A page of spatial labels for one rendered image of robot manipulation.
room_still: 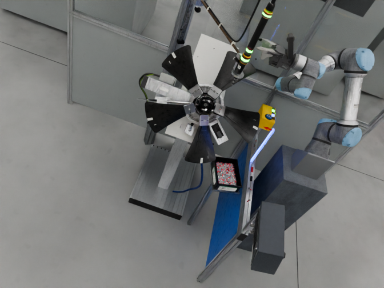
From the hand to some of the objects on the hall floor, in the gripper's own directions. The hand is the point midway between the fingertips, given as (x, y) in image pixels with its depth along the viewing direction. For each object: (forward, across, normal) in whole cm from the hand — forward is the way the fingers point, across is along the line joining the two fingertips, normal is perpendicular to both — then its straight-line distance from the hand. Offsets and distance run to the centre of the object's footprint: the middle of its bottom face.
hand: (259, 42), depth 156 cm
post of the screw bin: (-15, -11, -166) cm, 168 cm away
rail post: (-33, -53, -167) cm, 178 cm away
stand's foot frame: (+16, +20, -166) cm, 168 cm away
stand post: (+16, +11, -166) cm, 168 cm away
